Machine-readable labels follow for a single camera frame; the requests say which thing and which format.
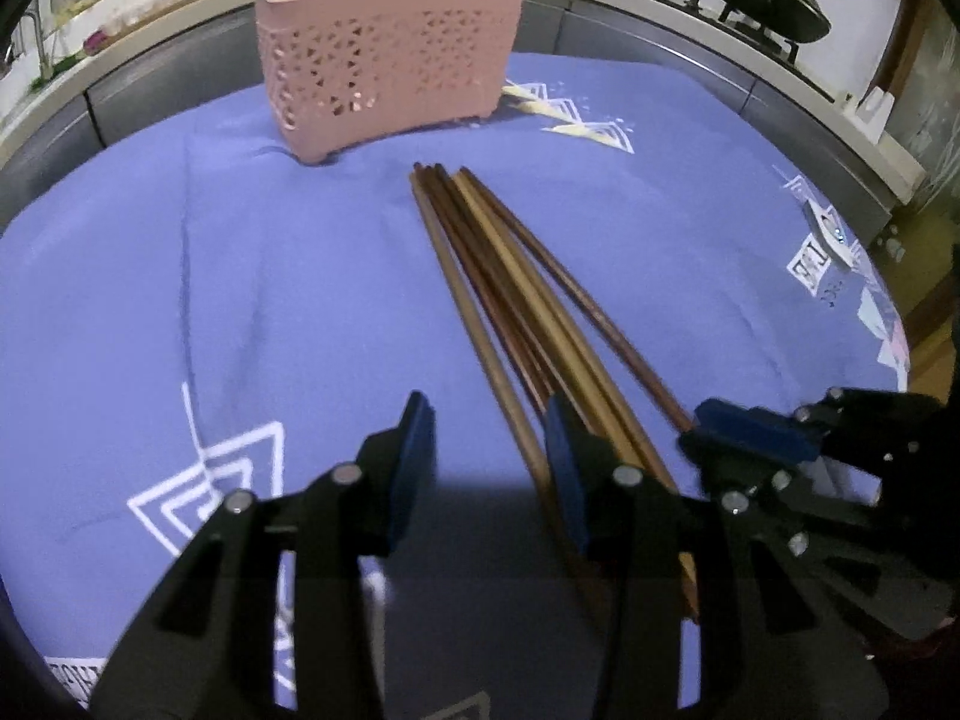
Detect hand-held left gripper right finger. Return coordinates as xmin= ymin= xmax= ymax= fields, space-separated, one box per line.
xmin=544 ymin=392 xmax=893 ymax=720

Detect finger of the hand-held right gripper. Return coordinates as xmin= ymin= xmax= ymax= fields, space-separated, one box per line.
xmin=679 ymin=433 xmax=955 ymax=640
xmin=694 ymin=387 xmax=955 ymax=467

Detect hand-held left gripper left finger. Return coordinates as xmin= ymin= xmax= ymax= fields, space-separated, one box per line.
xmin=88 ymin=390 xmax=437 ymax=720

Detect bunch of wooden chopsticks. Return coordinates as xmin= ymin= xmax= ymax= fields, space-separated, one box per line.
xmin=409 ymin=161 xmax=702 ymax=623

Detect pink perforated utensil basket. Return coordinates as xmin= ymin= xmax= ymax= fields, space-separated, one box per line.
xmin=251 ymin=0 xmax=528 ymax=166

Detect blue printed tablecloth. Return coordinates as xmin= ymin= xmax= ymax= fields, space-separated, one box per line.
xmin=0 ymin=52 xmax=912 ymax=720

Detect white kitchen countertop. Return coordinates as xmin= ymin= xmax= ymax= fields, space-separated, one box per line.
xmin=0 ymin=0 xmax=931 ymax=203

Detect small white container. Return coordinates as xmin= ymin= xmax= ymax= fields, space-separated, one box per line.
xmin=851 ymin=86 xmax=895 ymax=142

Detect black wok with lid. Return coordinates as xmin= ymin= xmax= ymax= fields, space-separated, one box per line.
xmin=703 ymin=0 xmax=833 ymax=61

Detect grey kitchen cabinets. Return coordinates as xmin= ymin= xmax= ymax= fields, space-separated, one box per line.
xmin=0 ymin=0 xmax=901 ymax=241

